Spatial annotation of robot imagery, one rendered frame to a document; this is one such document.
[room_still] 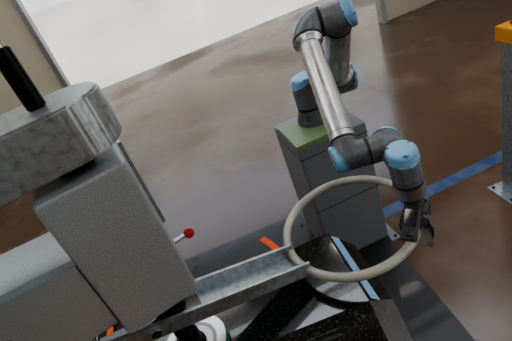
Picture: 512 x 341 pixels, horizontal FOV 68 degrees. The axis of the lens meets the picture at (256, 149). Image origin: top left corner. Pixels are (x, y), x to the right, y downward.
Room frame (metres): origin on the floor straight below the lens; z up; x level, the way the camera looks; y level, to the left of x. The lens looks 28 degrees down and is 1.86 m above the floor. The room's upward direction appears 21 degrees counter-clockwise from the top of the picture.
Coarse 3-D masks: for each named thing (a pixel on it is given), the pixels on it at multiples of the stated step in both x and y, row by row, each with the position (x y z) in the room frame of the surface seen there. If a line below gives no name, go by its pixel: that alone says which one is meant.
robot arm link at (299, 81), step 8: (304, 72) 1.95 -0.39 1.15; (296, 80) 1.90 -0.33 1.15; (304, 80) 1.86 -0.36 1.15; (296, 88) 1.88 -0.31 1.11; (304, 88) 1.85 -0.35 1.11; (296, 96) 1.89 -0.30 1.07; (304, 96) 1.86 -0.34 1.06; (312, 96) 1.85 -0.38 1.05; (296, 104) 1.92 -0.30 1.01; (304, 104) 1.86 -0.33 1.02; (312, 104) 1.85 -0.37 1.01
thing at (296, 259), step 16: (352, 176) 1.23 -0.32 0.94; (368, 176) 1.19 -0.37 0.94; (320, 192) 1.23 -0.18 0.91; (288, 224) 1.12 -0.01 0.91; (288, 240) 1.05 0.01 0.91; (288, 256) 0.98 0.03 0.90; (400, 256) 0.79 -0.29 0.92; (320, 272) 0.85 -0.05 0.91; (336, 272) 0.83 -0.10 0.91; (352, 272) 0.81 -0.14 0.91; (368, 272) 0.78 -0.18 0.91; (384, 272) 0.78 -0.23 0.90
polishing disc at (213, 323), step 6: (210, 318) 0.89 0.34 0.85; (216, 318) 0.88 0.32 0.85; (198, 324) 0.88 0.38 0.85; (204, 324) 0.87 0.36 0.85; (210, 324) 0.86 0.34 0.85; (216, 324) 0.85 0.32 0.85; (222, 324) 0.85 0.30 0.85; (204, 330) 0.85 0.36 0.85; (210, 330) 0.84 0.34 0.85; (216, 330) 0.83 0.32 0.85; (222, 330) 0.82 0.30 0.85; (174, 336) 0.87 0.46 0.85; (210, 336) 0.82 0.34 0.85; (216, 336) 0.81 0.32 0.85; (222, 336) 0.80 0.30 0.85
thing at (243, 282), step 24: (240, 264) 0.94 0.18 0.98; (264, 264) 0.96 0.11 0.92; (288, 264) 0.95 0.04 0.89; (216, 288) 0.89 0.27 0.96; (240, 288) 0.83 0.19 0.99; (264, 288) 0.84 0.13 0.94; (192, 312) 0.77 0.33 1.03; (216, 312) 0.79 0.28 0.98; (96, 336) 0.75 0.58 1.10; (120, 336) 0.72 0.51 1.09; (144, 336) 0.73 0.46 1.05
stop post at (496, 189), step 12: (504, 24) 1.77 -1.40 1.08; (504, 36) 1.73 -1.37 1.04; (504, 48) 1.76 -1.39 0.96; (504, 60) 1.76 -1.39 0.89; (504, 72) 1.76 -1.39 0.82; (504, 84) 1.76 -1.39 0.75; (504, 96) 1.76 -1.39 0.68; (504, 108) 1.76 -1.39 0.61; (504, 120) 1.76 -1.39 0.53; (504, 132) 1.76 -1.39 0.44; (504, 144) 1.76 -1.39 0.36; (504, 156) 1.76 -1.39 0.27; (504, 168) 1.76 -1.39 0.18; (504, 180) 1.76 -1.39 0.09; (504, 192) 1.75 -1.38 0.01
